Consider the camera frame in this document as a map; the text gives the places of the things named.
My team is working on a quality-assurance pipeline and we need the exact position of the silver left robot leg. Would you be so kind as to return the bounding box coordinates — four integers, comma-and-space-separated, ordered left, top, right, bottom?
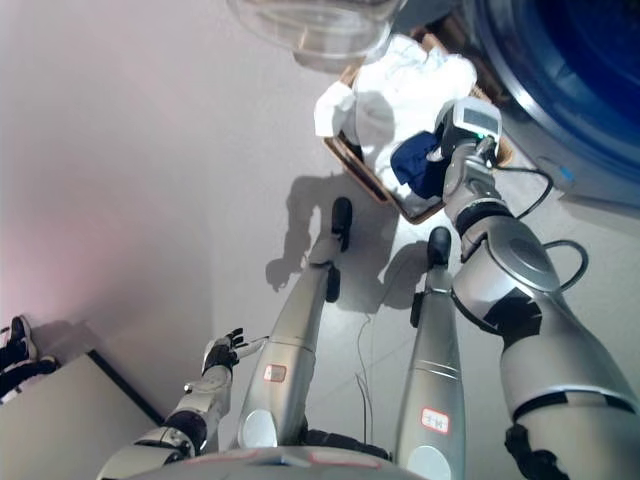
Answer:
229, 197, 354, 451

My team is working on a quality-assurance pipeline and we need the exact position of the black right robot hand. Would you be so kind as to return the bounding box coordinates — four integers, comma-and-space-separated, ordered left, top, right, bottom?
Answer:
433, 97, 503, 161

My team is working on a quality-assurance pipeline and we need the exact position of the white shirt garment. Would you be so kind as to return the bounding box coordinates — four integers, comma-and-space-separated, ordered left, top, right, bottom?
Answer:
313, 33, 479, 211

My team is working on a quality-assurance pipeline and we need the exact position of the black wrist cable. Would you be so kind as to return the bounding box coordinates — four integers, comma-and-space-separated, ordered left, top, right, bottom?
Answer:
492, 164, 590, 294

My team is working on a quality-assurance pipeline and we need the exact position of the grey front-load washing machine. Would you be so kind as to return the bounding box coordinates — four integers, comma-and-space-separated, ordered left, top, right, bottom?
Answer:
464, 0, 640, 209

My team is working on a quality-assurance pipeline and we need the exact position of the dark blue garment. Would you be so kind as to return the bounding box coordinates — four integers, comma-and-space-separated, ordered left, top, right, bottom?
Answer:
390, 130, 449, 201

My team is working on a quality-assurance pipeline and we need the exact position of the grey robot torso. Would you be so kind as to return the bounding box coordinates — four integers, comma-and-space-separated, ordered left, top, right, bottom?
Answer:
119, 429, 416, 480

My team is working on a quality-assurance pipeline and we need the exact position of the white box furniture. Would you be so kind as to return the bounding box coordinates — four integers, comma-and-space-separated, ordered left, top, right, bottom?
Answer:
0, 349, 166, 480

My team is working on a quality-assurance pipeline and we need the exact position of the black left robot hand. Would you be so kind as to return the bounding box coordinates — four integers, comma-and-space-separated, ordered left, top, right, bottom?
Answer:
202, 327, 269, 374

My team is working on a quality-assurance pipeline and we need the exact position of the thin white floor cable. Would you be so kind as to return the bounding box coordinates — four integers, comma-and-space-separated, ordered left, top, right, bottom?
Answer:
354, 299, 381, 446

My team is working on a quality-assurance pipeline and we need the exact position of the wicker laundry basket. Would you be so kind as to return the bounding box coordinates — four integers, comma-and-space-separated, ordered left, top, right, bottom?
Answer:
322, 27, 514, 225

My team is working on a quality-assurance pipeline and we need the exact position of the round glass washer door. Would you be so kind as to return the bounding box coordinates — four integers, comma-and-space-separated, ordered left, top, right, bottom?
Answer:
227, 0, 409, 69

